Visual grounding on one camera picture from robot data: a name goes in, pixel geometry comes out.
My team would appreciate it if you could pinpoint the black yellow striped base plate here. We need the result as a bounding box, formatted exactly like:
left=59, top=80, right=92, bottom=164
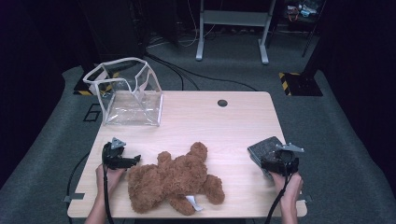
left=278, top=71, right=324, bottom=97
left=73, top=66, right=120, bottom=97

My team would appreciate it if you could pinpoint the brown teddy bear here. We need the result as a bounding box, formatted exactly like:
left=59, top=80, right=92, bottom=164
left=126, top=141, right=226, bottom=217

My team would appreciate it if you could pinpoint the person's left hand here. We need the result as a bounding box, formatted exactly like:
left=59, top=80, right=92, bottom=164
left=95, top=163, right=126, bottom=192

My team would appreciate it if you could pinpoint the white cable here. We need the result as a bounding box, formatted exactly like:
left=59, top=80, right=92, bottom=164
left=178, top=0, right=202, bottom=49

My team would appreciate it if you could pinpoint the right hand-held gripper cable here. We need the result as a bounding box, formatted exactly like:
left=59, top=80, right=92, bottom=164
left=264, top=174, right=293, bottom=224

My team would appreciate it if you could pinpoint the cluttered equipment cart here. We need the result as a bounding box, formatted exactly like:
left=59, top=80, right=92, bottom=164
left=281, top=0, right=326, bottom=35

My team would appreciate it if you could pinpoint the left hand-held gripper cable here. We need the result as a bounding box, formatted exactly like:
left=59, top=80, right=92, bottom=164
left=102, top=164, right=116, bottom=224

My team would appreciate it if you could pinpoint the hand-held gripper cable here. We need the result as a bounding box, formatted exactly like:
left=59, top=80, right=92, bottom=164
left=264, top=174, right=293, bottom=224
left=102, top=164, right=116, bottom=224

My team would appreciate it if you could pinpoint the grey fleece towel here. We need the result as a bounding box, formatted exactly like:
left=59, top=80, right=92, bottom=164
left=247, top=135, right=288, bottom=181

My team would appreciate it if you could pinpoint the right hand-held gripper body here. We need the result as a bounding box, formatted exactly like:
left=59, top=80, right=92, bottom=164
left=261, top=142, right=305, bottom=177

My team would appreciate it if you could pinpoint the grey metal stand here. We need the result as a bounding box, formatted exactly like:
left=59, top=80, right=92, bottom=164
left=195, top=0, right=277, bottom=65

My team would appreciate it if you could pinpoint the black cabinet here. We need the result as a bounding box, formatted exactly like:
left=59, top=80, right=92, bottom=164
left=78, top=0, right=148, bottom=63

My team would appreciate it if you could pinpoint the clear plastic bag white trim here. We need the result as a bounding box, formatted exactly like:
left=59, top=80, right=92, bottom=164
left=82, top=56, right=164, bottom=127

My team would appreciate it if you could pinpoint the person's right hand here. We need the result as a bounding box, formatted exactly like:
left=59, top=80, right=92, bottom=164
left=270, top=172, right=304, bottom=203

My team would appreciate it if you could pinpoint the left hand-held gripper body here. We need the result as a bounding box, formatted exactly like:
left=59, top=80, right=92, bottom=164
left=102, top=136, right=131, bottom=171

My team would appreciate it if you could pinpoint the thick black cable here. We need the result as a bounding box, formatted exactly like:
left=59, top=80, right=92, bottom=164
left=153, top=55, right=259, bottom=92
left=145, top=53, right=202, bottom=91

